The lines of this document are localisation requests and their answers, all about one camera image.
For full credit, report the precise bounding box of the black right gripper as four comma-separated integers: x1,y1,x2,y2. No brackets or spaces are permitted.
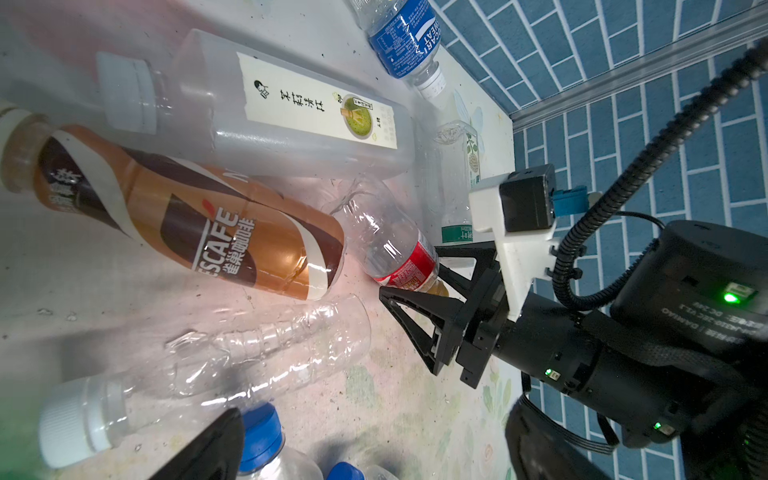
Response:
379,241,606,408

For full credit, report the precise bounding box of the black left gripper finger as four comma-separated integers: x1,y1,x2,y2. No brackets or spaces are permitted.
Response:
150,408,245,480

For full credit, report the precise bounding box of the clear bottle red label yellow cap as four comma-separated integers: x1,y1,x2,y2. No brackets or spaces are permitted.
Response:
325,175,448,296

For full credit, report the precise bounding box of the brown Nescafe coffee bottle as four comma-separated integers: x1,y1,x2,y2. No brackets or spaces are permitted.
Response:
1,102,345,301

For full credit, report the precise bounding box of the square clear tea bottle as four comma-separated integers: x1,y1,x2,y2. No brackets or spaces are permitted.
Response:
96,29,415,179

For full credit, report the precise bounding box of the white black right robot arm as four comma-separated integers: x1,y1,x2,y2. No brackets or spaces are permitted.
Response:
379,220,767,479

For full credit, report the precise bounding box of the clear bottle blue cap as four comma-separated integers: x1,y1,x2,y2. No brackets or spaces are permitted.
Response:
237,403,323,480

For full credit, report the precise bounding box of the Pepsi bottle blue label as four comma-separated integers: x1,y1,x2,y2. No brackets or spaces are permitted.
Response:
326,462,398,480

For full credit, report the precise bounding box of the crushed clear bottle white cap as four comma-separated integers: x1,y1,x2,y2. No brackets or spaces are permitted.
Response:
38,295,371,469

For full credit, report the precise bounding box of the clear bottle green cap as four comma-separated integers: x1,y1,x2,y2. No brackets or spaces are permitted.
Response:
434,121,480,244

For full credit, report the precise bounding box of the blue label Pocari bottle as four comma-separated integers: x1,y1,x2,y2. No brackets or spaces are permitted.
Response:
347,0,446,102

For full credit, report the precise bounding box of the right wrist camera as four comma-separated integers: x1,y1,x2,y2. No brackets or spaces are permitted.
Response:
469,164,590,321

